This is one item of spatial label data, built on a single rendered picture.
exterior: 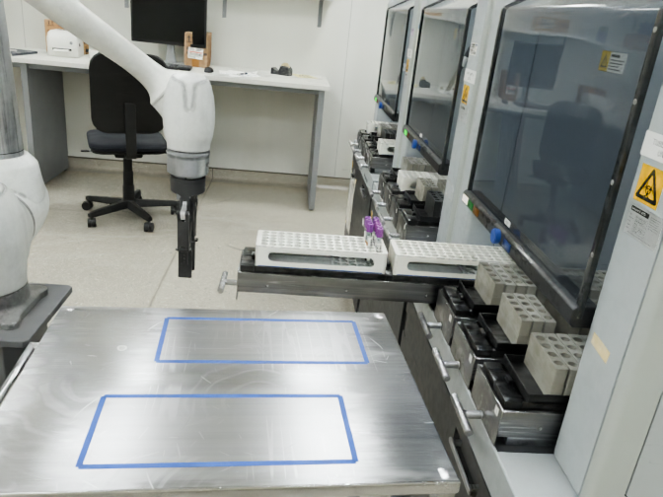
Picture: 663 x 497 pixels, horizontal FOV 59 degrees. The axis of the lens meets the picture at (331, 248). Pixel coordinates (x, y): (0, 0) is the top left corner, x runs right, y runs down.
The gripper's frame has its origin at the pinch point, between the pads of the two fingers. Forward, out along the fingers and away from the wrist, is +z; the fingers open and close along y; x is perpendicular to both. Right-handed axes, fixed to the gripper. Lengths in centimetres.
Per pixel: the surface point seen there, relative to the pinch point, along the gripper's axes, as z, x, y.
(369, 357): -3, -37, -41
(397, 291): 1.0, -48.3, -6.7
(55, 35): -23, 140, 309
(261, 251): -5.5, -17.1, -5.0
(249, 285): 2.1, -14.9, -6.7
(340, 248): -7.1, -34.7, -3.0
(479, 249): -7, -69, 2
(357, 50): -32, -70, 350
